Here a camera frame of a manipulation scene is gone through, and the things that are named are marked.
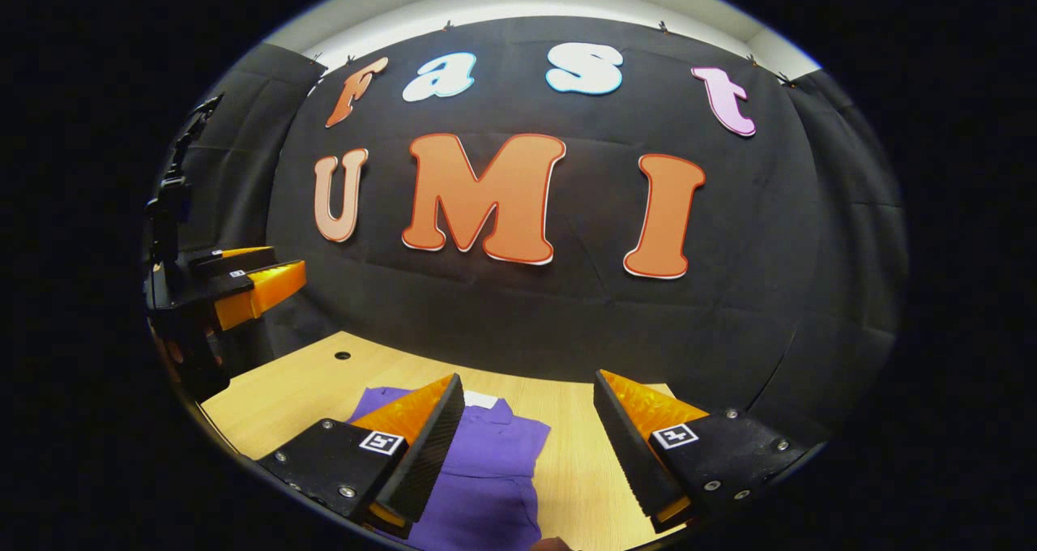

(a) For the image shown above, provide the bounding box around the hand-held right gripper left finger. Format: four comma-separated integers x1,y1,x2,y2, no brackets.
258,373,467,536

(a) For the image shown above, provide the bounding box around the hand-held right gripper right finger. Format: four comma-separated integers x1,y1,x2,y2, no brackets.
593,369,811,536

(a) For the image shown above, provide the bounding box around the purple knit cardigan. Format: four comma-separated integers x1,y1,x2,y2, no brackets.
347,387,552,551

